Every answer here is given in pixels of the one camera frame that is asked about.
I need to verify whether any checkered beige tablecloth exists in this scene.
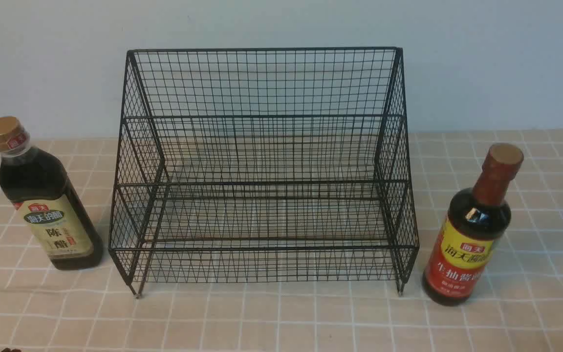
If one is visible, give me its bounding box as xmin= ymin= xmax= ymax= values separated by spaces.
xmin=0 ymin=130 xmax=563 ymax=352

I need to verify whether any soy sauce bottle red cap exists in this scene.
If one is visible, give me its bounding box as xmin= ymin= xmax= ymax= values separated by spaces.
xmin=422 ymin=142 xmax=524 ymax=306

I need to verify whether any black wire mesh shelf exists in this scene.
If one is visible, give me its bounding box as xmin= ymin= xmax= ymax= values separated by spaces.
xmin=108 ymin=46 xmax=419 ymax=298

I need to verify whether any vinegar bottle gold cap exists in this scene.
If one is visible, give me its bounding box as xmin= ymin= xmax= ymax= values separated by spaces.
xmin=0 ymin=116 xmax=104 ymax=270

